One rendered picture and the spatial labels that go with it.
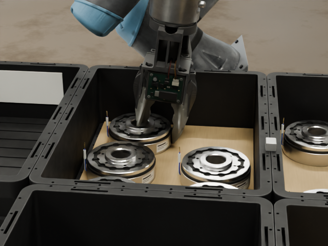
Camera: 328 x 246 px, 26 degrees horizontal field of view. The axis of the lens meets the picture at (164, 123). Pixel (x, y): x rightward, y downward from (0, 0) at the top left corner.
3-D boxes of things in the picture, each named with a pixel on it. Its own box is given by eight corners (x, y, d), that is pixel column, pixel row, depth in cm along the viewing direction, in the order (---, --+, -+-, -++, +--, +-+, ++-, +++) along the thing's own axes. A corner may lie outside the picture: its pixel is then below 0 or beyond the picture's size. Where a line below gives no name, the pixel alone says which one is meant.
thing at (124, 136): (114, 113, 122) (114, 110, 121) (173, 116, 121) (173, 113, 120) (104, 140, 113) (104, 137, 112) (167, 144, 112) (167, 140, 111)
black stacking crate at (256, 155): (94, 127, 127) (92, 67, 122) (261, 135, 125) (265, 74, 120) (34, 261, 92) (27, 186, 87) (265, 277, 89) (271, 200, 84)
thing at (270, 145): (265, 145, 95) (265, 136, 95) (275, 145, 95) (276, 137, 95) (265, 151, 94) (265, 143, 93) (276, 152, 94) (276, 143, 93)
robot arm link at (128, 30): (154, 63, 147) (104, 19, 143) (198, 14, 144) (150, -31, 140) (159, 77, 135) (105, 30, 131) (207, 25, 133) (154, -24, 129)
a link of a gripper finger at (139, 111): (122, 145, 113) (138, 95, 108) (127, 129, 118) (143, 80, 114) (140, 151, 113) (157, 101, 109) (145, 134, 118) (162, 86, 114)
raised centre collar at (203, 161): (200, 153, 108) (200, 150, 107) (233, 155, 107) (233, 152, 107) (197, 170, 103) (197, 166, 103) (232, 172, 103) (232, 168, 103)
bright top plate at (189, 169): (185, 147, 111) (185, 144, 110) (250, 151, 109) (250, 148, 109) (178, 180, 102) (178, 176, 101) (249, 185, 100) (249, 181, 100)
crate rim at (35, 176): (91, 77, 123) (91, 64, 122) (265, 84, 120) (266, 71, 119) (26, 199, 88) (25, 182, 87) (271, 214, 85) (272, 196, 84)
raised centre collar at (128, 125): (127, 118, 119) (127, 114, 119) (156, 119, 118) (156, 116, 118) (122, 131, 115) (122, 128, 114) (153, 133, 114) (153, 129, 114)
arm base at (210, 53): (190, 85, 152) (156, 54, 150) (240, 40, 146) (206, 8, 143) (183, 121, 140) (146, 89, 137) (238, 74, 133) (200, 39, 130)
